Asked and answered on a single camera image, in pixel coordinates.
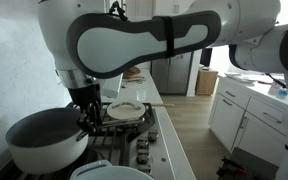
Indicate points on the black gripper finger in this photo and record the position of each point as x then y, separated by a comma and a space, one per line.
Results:
85, 121
96, 113

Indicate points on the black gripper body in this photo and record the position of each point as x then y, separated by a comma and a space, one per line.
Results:
84, 96

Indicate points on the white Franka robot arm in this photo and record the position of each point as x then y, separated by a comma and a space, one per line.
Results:
124, 46

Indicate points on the black gas cooktop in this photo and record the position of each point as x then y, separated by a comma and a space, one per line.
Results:
117, 146

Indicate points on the clear drinking glass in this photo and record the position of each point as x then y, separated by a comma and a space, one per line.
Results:
141, 95

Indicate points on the metal stove knob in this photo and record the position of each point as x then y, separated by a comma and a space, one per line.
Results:
145, 170
142, 157
142, 143
153, 135

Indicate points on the wooden spatula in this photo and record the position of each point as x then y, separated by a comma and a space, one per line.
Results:
165, 105

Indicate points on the small wooden cabinet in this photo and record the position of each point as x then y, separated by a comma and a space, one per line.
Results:
205, 81

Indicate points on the white cabinet above refrigerator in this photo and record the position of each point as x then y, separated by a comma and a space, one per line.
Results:
164, 6

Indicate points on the black monitor screen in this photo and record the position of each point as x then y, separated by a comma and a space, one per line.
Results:
206, 58

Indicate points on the white kitchen island cabinet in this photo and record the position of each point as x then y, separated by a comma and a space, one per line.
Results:
230, 123

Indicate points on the stack of white papers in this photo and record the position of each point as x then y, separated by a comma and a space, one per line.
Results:
239, 77

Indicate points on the black and red tool case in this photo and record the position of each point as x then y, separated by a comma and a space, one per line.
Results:
244, 166

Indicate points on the small blue package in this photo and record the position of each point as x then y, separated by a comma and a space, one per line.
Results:
283, 94

